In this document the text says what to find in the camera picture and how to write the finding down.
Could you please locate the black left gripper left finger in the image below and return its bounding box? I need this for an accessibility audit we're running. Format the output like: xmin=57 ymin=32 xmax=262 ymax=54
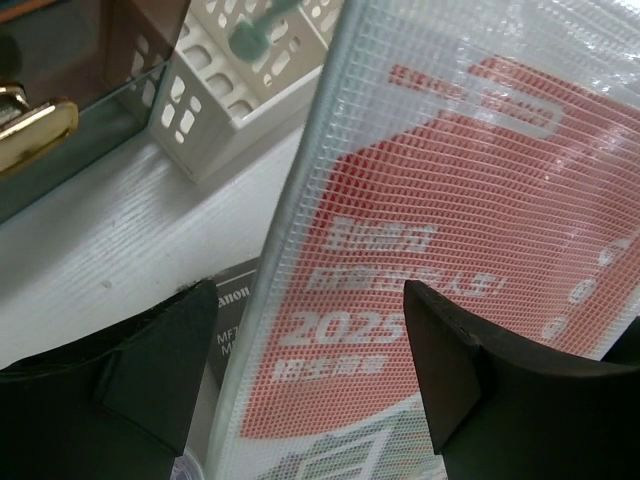
xmin=1 ymin=279 xmax=218 ymax=479

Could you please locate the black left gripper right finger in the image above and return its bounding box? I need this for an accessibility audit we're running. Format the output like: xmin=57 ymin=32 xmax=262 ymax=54
xmin=403 ymin=280 xmax=639 ymax=479

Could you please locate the grey Canon setup guide booklet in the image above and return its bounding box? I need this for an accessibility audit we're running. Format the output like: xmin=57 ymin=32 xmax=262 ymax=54
xmin=187 ymin=258 xmax=259 ymax=479

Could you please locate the clear mesh document pouch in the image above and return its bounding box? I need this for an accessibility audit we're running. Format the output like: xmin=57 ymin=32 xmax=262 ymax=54
xmin=206 ymin=1 xmax=639 ymax=479

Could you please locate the teal desktop drawer cabinet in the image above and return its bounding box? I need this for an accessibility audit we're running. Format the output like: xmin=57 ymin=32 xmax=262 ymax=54
xmin=1 ymin=1 xmax=190 ymax=220

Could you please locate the white perforated file organizer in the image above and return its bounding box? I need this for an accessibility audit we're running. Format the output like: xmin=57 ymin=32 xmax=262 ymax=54
xmin=151 ymin=1 xmax=342 ymax=182

